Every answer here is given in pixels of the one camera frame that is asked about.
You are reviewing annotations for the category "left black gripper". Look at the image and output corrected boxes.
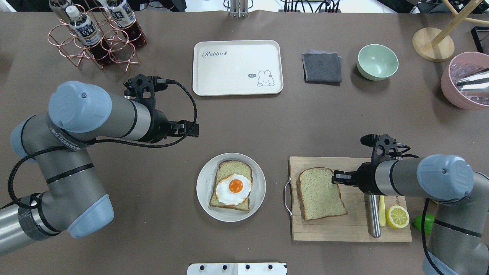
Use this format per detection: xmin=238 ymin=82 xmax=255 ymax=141
xmin=151 ymin=110 xmax=199 ymax=143

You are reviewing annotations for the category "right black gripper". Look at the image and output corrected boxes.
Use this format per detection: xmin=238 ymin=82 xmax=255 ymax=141
xmin=332 ymin=162 xmax=379 ymax=195

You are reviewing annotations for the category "bread slice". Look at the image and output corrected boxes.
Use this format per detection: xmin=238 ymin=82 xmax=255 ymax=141
xmin=298 ymin=167 xmax=348 ymax=221
xmin=209 ymin=160 xmax=253 ymax=212

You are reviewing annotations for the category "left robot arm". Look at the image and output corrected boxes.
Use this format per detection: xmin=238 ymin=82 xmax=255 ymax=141
xmin=1 ymin=77 xmax=198 ymax=255

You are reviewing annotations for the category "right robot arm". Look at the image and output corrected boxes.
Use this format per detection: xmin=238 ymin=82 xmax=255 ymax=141
xmin=331 ymin=154 xmax=489 ymax=275

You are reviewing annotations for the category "cream rabbit tray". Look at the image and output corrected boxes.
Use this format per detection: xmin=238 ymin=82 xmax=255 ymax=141
xmin=193 ymin=40 xmax=283 ymax=96

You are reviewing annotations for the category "black glass tray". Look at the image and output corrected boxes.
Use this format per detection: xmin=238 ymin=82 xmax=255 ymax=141
xmin=470 ymin=26 xmax=489 ymax=55

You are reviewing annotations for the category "steel muddler black tip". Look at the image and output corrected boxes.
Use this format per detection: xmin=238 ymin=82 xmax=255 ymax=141
xmin=364 ymin=194 xmax=381 ymax=238

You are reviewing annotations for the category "yellow plastic knife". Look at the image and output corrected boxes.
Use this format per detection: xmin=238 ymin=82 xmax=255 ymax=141
xmin=378 ymin=195 xmax=386 ymax=227

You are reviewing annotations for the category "half cut lemon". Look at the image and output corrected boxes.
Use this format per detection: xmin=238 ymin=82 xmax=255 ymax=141
xmin=385 ymin=205 xmax=410 ymax=229

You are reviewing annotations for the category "white round plate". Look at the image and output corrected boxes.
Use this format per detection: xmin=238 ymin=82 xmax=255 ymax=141
xmin=196 ymin=153 xmax=267 ymax=222

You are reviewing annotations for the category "bread slice on plate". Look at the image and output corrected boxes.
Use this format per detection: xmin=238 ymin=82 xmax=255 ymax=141
xmin=209 ymin=160 xmax=253 ymax=212

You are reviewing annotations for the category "green lime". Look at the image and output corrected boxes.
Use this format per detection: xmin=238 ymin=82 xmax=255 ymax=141
xmin=412 ymin=213 xmax=435 ymax=235

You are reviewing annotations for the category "fried egg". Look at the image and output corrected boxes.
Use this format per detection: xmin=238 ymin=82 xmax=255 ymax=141
xmin=215 ymin=174 xmax=252 ymax=206

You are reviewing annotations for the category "mint green bowl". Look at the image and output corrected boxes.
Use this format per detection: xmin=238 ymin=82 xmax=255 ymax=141
xmin=356 ymin=44 xmax=399 ymax=81

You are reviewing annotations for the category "grey folded cloth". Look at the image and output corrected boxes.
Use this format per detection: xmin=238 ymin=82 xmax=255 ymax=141
xmin=302 ymin=50 xmax=342 ymax=85

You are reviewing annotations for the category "tea bottle lower middle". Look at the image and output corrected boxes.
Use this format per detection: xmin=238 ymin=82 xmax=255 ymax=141
xmin=107 ymin=0 xmax=147 ymax=49

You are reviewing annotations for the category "tea bottle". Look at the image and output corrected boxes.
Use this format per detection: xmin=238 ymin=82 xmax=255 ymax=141
xmin=49 ymin=0 xmax=72 ymax=23
xmin=107 ymin=0 xmax=147 ymax=49
xmin=65 ymin=5 xmax=112 ymax=66

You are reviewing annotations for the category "tea bottle upper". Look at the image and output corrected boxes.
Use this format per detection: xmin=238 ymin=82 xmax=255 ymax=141
xmin=65 ymin=5 xmax=112 ymax=66

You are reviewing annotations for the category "steel ice scoop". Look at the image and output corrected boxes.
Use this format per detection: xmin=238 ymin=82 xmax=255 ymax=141
xmin=455 ymin=68 xmax=489 ymax=103

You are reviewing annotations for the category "wooden cup stand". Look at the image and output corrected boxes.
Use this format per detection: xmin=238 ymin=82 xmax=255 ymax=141
xmin=412 ymin=0 xmax=489 ymax=62

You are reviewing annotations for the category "pink ice bowl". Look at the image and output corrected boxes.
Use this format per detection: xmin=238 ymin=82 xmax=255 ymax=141
xmin=441 ymin=52 xmax=489 ymax=110

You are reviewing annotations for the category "tea bottle lower outer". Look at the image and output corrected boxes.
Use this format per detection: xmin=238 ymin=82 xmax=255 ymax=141
xmin=49 ymin=0 xmax=72 ymax=23

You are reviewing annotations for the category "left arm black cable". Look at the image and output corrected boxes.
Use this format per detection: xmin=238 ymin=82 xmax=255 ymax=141
xmin=7 ymin=78 xmax=198 ymax=210

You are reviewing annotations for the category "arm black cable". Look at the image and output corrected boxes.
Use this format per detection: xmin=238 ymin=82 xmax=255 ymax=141
xmin=7 ymin=78 xmax=198 ymax=210
xmin=397 ymin=143 xmax=445 ymax=275

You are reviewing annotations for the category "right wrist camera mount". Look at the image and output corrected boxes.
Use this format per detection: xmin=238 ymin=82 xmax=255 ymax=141
xmin=360 ymin=134 xmax=411 ymax=166

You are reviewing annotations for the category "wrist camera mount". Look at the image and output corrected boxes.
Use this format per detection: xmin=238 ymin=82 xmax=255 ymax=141
xmin=360 ymin=134 xmax=411 ymax=166
xmin=123 ymin=74 xmax=170 ymax=111

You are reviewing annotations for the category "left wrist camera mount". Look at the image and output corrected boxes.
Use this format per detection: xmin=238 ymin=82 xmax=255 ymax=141
xmin=123 ymin=74 xmax=170 ymax=111

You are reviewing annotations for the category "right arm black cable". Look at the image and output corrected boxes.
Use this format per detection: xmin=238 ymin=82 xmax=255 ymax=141
xmin=397 ymin=143 xmax=445 ymax=275

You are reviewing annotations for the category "copper wire bottle rack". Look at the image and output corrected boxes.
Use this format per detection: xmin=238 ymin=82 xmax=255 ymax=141
xmin=48 ymin=0 xmax=140 ymax=71

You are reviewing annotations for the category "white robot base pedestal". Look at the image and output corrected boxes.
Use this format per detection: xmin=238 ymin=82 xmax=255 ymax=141
xmin=187 ymin=262 xmax=288 ymax=275

